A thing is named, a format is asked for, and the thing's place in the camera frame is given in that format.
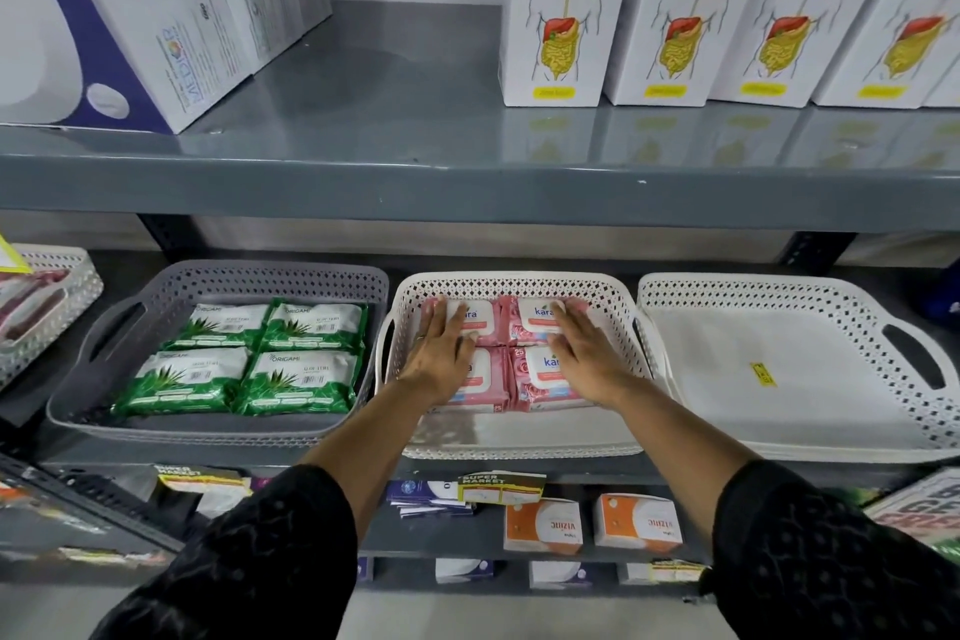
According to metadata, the person's left hand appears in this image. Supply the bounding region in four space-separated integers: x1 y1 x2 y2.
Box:
395 298 478 408

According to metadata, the person's right hand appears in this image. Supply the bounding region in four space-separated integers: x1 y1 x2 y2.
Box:
545 298 639 412

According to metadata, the white perforated basket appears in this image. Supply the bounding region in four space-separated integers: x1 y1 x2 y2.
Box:
373 271 661 461
635 273 960 465
0 244 104 391

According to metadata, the grey perforated basket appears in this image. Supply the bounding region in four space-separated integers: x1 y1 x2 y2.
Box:
46 259 391 448

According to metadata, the person's right forearm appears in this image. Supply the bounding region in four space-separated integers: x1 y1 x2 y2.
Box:
599 380 763 547

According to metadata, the person's black left sleeve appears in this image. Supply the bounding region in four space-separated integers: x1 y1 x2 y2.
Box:
89 465 360 640

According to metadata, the person's black sleeve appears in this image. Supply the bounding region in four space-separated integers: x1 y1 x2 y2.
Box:
708 459 960 640
89 465 360 640

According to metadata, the person's black right sleeve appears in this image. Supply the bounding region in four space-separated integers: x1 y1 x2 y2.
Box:
708 459 960 640

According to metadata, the stack of blue flat boxes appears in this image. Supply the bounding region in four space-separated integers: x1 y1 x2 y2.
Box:
386 479 478 519

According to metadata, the small yellow price tag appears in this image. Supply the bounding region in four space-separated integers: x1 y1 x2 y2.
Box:
650 560 706 583
153 464 253 495
457 470 547 506

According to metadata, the group of orange white boxes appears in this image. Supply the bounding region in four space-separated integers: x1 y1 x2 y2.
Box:
502 493 685 557

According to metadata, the purple white box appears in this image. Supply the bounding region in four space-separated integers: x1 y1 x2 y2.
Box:
196 485 256 519

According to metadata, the white red offer sign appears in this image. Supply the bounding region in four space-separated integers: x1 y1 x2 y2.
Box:
862 466 960 547

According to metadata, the blue bottle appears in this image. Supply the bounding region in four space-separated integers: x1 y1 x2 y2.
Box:
918 260 960 330

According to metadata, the row of yellow white boxes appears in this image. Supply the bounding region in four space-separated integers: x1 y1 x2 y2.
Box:
498 0 960 110

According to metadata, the grey metal shelving unit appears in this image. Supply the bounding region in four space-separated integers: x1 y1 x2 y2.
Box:
0 391 189 581

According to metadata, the row of orange white packets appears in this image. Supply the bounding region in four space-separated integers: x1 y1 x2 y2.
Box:
56 545 174 570
0 479 106 536

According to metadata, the yellow green price tag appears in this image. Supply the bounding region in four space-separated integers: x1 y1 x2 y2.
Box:
0 234 35 277

